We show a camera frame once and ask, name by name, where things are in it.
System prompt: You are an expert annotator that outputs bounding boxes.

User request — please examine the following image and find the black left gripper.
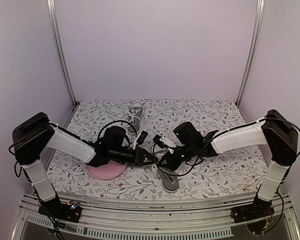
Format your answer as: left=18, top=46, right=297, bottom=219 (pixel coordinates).
left=109, top=146, right=158, bottom=168

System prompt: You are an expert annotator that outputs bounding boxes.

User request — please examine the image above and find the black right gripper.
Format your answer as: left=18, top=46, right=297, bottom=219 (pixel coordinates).
left=158, top=142, right=197, bottom=171

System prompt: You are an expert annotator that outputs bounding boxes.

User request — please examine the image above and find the grey sneaker with red sole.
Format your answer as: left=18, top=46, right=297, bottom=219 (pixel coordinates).
left=127, top=102, right=144, bottom=134

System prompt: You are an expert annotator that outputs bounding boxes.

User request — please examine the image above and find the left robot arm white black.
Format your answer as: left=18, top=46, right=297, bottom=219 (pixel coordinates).
left=8, top=112, right=153, bottom=223

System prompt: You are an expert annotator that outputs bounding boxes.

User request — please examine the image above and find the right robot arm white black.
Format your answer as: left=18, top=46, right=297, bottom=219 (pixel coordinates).
left=153, top=109, right=300, bottom=223

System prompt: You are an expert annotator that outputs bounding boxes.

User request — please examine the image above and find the pink plastic plate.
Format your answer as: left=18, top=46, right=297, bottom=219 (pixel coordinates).
left=86, top=161, right=126, bottom=180

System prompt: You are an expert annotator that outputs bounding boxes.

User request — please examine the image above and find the floral patterned table mat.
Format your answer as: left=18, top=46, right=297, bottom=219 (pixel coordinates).
left=41, top=99, right=273, bottom=203

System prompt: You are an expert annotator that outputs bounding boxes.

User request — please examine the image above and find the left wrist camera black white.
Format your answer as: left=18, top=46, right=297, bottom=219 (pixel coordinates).
left=133, top=130, right=148, bottom=150

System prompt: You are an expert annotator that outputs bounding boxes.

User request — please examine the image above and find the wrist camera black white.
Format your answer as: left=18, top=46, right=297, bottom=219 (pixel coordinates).
left=152, top=134, right=168, bottom=149
left=133, top=130, right=148, bottom=150

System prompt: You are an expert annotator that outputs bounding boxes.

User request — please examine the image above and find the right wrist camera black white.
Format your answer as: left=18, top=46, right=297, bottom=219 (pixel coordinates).
left=152, top=134, right=168, bottom=149

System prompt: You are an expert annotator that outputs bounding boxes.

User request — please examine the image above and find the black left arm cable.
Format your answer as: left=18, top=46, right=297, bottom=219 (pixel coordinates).
left=98, top=120, right=139, bottom=146

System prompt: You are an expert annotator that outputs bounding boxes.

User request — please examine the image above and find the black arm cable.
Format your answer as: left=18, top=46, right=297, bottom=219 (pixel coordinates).
left=98, top=120, right=139, bottom=146
left=155, top=135, right=211, bottom=178

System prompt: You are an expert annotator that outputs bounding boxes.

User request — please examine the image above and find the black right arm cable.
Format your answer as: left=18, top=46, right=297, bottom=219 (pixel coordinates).
left=155, top=135, right=211, bottom=178

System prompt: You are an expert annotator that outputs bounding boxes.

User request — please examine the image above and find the aluminium front rail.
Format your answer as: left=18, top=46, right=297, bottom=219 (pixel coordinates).
left=10, top=194, right=300, bottom=240

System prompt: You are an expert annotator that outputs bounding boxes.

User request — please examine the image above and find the left aluminium frame post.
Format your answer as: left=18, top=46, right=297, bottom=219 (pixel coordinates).
left=46, top=0, right=77, bottom=108

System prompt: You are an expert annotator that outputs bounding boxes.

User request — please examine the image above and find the aluminium frame post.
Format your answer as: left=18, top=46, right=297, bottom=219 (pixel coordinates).
left=46, top=0, right=77, bottom=108
left=235, top=0, right=265, bottom=108

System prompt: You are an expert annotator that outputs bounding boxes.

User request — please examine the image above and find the right aluminium frame post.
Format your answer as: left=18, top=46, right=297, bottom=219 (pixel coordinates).
left=235, top=0, right=265, bottom=108

